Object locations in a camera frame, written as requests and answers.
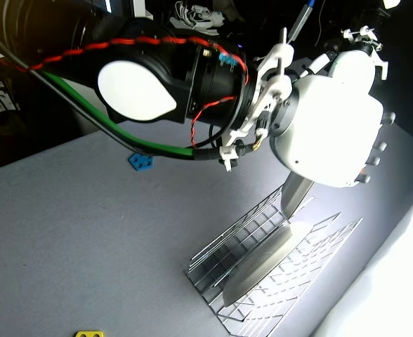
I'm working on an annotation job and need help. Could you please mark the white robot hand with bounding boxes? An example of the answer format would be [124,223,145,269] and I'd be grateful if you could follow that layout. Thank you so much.
[299,48,376,94]
[268,72,397,189]

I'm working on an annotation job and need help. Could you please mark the white plate black rim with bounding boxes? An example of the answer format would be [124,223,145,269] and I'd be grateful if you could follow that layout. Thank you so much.
[282,173,316,220]
[222,221,313,307]

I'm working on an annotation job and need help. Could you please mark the white spare robot hand parts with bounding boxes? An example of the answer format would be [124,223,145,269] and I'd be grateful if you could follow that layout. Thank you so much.
[169,1,225,36]

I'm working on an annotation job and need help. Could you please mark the grey usb adapter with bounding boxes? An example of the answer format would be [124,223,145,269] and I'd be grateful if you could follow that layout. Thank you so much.
[289,5,315,41]

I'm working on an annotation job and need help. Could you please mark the blue pentagon block with holes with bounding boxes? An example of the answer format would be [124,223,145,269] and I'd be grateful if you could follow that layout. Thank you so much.
[128,152,155,173]

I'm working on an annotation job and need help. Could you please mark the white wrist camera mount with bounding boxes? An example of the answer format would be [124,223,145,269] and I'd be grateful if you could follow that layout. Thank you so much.
[341,26,390,81]
[218,27,297,173]

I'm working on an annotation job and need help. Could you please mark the wire dish rack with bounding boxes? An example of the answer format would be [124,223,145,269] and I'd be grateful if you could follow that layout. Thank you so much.
[184,185,364,334]

